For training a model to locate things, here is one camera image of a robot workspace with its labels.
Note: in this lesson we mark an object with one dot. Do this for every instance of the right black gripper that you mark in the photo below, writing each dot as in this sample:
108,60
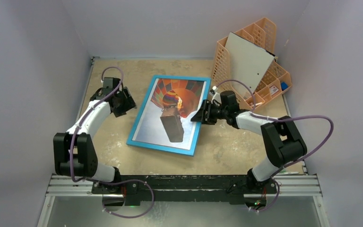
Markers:
206,112

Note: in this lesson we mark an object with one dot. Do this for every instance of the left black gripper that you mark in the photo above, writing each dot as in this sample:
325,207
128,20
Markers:
129,105

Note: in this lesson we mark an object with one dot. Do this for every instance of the hot air balloon photo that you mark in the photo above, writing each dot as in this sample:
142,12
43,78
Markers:
169,112

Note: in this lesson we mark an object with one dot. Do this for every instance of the blue wooden picture frame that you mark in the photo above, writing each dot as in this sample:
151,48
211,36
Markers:
169,114

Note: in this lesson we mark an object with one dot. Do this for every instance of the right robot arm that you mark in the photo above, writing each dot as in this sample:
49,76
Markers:
282,140

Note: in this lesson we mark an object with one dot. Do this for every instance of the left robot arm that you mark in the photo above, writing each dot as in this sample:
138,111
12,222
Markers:
74,152

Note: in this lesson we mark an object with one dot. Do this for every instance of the grey board in organizer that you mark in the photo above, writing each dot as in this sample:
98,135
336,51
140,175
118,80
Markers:
248,62

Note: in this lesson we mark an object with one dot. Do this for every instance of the red white card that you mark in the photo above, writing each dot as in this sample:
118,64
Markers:
273,90

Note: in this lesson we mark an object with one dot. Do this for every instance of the blue item in organizer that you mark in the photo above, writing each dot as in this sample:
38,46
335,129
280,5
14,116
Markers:
284,86

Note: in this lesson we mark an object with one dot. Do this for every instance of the orange plastic desk organizer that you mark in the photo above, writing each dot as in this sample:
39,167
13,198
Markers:
263,34

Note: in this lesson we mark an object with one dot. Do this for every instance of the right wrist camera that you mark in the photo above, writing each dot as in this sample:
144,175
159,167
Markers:
215,95

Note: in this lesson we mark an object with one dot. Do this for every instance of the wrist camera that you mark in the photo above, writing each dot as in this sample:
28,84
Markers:
215,95
111,83

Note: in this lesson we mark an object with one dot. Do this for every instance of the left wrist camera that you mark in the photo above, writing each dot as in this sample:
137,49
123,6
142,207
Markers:
111,83

